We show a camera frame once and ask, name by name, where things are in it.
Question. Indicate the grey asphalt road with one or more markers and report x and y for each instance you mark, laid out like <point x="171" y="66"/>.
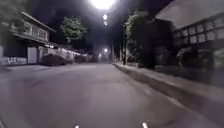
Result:
<point x="83" y="95"/>

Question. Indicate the pole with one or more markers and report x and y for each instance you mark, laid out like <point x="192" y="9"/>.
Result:
<point x="124" y="50"/>

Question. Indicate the dark parked vehicle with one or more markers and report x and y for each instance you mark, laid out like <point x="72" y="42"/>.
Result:
<point x="52" y="60"/>

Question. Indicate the two-storey house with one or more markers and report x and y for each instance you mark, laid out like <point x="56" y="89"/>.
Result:
<point x="31" y="36"/>

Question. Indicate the green tree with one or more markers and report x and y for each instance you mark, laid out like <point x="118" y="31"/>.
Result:
<point x="73" y="29"/>

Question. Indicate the raised grey pavement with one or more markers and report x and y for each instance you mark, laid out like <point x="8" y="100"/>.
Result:
<point x="173" y="84"/>

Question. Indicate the building with many windows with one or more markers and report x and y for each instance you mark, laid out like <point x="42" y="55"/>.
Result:
<point x="196" y="23"/>

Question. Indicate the dark trees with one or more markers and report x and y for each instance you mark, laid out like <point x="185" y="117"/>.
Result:
<point x="143" y="36"/>

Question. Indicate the hedge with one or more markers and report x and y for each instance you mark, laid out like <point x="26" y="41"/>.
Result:
<point x="186" y="61"/>

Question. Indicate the pale fence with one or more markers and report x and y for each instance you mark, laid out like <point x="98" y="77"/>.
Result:
<point x="65" y="53"/>

